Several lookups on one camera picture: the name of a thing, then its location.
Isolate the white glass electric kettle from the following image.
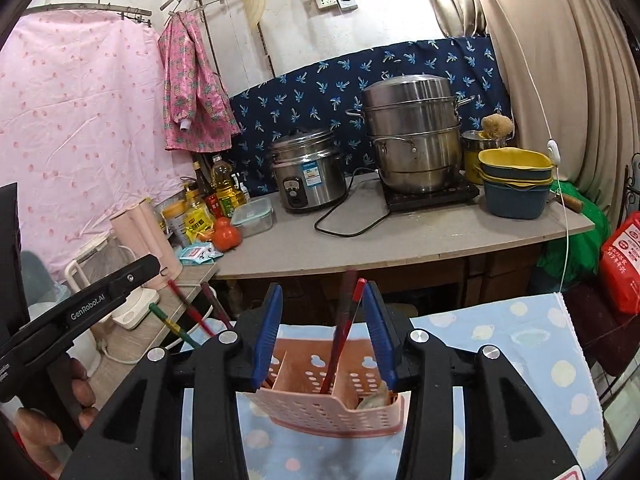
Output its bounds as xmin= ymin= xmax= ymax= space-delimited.
xmin=65 ymin=237 xmax=161 ymax=331

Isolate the tan sponge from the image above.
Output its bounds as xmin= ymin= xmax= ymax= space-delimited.
xmin=480 ymin=114 xmax=515 ymax=140

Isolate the pink printed garment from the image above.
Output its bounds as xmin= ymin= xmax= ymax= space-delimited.
xmin=157 ymin=10 xmax=243 ymax=153

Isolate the yellow tin can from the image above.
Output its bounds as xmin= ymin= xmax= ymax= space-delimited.
xmin=461 ymin=130 xmax=488 ymax=171

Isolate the pink plastic utensil basket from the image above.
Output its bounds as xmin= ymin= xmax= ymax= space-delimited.
xmin=240 ymin=337 xmax=405 ymax=438

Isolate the navy printed cloth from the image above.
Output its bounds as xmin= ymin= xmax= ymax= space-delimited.
xmin=227 ymin=35 xmax=513 ymax=198

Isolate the white ceramic spoon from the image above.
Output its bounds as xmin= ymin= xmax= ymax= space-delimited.
xmin=357 ymin=392 xmax=397 ymax=412

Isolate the clear food container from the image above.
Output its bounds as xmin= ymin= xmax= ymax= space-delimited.
xmin=231 ymin=196 xmax=275 ymax=238

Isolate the blue basin with yellow strainer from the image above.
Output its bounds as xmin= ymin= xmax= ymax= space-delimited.
xmin=477 ymin=147 xmax=556 ymax=185
xmin=481 ymin=179 xmax=553 ymax=221

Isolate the pink thermos jug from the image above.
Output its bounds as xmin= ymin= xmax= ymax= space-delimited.
xmin=110 ymin=199 xmax=182 ymax=286

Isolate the metal curtain rail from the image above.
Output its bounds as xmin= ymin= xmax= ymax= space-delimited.
xmin=25 ymin=2 xmax=153 ymax=26

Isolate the beige curtain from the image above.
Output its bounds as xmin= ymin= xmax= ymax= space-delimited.
xmin=415 ymin=0 xmax=640 ymax=221

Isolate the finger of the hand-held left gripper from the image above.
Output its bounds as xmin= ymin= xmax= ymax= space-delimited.
xmin=105 ymin=253 xmax=162 ymax=307

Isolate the dark brown chopstick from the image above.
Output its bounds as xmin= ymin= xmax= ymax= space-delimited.
xmin=200 ymin=282 xmax=235 ymax=331

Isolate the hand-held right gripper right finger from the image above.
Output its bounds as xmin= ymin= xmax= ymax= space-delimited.
xmin=361 ymin=280 xmax=583 ymax=480

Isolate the red plastic bag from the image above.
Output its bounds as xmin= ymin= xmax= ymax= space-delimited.
xmin=597 ymin=210 xmax=640 ymax=318

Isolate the yellow canister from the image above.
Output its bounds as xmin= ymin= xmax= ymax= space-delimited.
xmin=162 ymin=202 xmax=188 ymax=248

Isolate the blue printed tablecloth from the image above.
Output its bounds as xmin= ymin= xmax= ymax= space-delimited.
xmin=180 ymin=294 xmax=608 ymax=480

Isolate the white cable with switch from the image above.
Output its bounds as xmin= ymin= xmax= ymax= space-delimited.
xmin=480 ymin=0 xmax=571 ymax=293

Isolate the cooking oil bottle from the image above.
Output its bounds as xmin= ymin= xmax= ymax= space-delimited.
xmin=210 ymin=155 xmax=241 ymax=216

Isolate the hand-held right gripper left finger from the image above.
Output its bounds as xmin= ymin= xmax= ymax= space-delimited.
xmin=60 ymin=282 xmax=284 ymax=480

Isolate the green chopstick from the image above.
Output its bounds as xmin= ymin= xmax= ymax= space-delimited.
xmin=148 ymin=302 xmax=203 ymax=351

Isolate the steel rice cooker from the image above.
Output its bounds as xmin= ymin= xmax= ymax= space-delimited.
xmin=268 ymin=127 xmax=348 ymax=213

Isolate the green plastic bag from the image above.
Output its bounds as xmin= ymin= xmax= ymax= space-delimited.
xmin=537 ymin=180 xmax=613 ymax=286

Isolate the dark sauce bottle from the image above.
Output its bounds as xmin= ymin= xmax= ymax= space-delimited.
xmin=192 ymin=160 xmax=213 ymax=201

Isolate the steel steamer pot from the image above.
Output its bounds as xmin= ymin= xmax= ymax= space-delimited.
xmin=346 ymin=74 xmax=476 ymax=195

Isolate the red tomato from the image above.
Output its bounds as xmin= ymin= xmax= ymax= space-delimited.
xmin=212 ymin=217 xmax=242 ymax=252

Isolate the black induction cooker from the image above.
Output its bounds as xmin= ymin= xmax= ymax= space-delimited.
xmin=382 ymin=170 xmax=481 ymax=212

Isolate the person's left hand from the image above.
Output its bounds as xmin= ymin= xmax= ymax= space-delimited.
xmin=15 ymin=357 xmax=101 ymax=466

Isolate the yellow label bottle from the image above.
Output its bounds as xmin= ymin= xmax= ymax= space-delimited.
xmin=184 ymin=182 xmax=215 ymax=243

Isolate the grey wooden counter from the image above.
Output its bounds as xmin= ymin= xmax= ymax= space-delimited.
xmin=90 ymin=180 xmax=596 ymax=396

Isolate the black power cable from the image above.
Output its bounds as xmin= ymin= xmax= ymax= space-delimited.
xmin=314 ymin=167 xmax=396 ymax=237

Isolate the white kettle power cable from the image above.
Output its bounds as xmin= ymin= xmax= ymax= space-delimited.
xmin=97 ymin=330 xmax=153 ymax=367

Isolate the black metal chair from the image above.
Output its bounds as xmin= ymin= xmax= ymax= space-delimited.
xmin=622 ymin=152 xmax=640 ymax=211

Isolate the pink dotted curtain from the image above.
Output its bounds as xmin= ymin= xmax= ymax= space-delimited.
xmin=0 ymin=10 xmax=201 ymax=281

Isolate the small snack packet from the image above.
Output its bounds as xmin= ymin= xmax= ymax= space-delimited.
xmin=177 ymin=242 xmax=223 ymax=266

